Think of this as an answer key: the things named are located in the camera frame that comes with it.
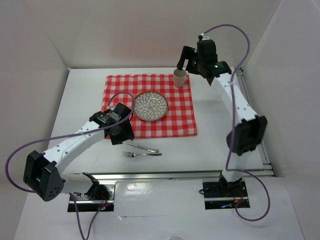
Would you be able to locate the red white checkered cloth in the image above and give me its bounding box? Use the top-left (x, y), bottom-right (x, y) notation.
top-left (101, 73), bottom-right (197, 139)

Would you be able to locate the aluminium rail right side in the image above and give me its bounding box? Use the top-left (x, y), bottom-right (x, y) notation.
top-left (236, 68), bottom-right (273, 172)

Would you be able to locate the silver table knife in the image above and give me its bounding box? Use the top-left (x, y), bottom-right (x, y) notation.
top-left (124, 142), bottom-right (159, 153)

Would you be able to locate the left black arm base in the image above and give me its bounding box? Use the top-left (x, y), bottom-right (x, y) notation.
top-left (67, 182), bottom-right (116, 213)

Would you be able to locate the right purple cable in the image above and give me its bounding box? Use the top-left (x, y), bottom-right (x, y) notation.
top-left (203, 24), bottom-right (271, 222)

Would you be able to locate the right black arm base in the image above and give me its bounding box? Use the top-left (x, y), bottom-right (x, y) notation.
top-left (198, 175), bottom-right (251, 210)

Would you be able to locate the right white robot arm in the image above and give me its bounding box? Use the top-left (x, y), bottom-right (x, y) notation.
top-left (177, 34), bottom-right (268, 196)

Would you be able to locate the beige paper cup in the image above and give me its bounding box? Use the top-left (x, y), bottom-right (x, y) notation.
top-left (173, 69), bottom-right (187, 88)

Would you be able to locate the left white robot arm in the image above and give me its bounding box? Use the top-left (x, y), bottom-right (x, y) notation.
top-left (23, 103), bottom-right (135, 202)

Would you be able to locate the purple cable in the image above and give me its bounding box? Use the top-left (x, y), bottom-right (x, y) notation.
top-left (203, 24), bottom-right (271, 222)
top-left (4, 91), bottom-right (136, 240)

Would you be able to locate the patterned ceramic plate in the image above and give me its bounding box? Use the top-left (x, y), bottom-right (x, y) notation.
top-left (134, 91), bottom-right (169, 122)

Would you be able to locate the silver fork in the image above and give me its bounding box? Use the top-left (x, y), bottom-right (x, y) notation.
top-left (122, 151), bottom-right (162, 158)

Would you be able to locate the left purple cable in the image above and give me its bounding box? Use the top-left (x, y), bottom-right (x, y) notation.
top-left (4, 91), bottom-right (136, 240)

